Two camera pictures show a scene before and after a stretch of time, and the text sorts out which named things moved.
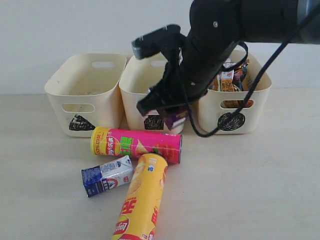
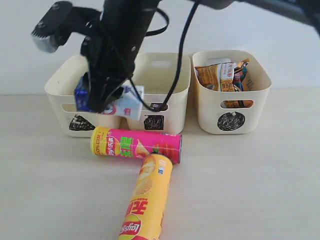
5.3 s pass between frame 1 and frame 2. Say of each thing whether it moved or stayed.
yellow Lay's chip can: moved
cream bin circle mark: stayed
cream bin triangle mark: stayed
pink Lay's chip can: stayed
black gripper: moved
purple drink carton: moved
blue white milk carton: moved
